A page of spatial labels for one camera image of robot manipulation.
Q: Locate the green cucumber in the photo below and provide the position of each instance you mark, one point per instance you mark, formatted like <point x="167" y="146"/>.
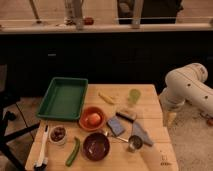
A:
<point x="74" y="153"/>

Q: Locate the red object on ledge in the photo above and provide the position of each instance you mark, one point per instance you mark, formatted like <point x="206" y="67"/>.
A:
<point x="88" y="21"/>

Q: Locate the white dish brush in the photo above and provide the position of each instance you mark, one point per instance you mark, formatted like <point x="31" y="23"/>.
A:
<point x="41" y="157"/>

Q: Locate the blue sponge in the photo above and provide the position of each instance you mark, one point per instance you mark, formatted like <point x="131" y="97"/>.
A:
<point x="115" y="126"/>

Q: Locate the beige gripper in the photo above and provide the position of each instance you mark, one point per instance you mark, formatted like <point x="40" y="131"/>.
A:
<point x="168" y="117"/>

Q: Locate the orange bowl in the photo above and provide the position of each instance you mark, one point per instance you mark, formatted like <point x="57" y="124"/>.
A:
<point x="83" y="121"/>

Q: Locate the grey cloth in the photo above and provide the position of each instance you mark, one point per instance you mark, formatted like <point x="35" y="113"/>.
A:
<point x="138" y="130"/>

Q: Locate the green plastic cup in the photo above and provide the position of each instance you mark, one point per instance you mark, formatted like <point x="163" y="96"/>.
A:
<point x="134" y="96"/>

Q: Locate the orange fruit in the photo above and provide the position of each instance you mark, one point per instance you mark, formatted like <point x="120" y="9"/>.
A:
<point x="94" y="119"/>

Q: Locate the green plastic tray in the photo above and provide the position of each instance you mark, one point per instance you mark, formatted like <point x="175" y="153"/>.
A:
<point x="64" y="99"/>

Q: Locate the white cup with contents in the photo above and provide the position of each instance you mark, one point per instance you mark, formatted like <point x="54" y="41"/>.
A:
<point x="58" y="135"/>

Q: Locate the dark red bowl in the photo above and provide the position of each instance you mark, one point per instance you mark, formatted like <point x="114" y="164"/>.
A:
<point x="96" y="147"/>

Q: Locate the wooden felt eraser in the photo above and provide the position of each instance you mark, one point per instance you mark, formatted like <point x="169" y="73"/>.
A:
<point x="126" y="114"/>

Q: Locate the metal measuring cup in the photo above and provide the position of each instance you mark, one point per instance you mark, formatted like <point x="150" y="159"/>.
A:
<point x="134" y="142"/>

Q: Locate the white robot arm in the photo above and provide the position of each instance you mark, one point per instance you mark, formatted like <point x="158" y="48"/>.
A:
<point x="186" y="84"/>

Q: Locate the yellow banana toy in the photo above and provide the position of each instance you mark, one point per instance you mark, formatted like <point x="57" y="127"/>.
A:
<point x="106" y="98"/>

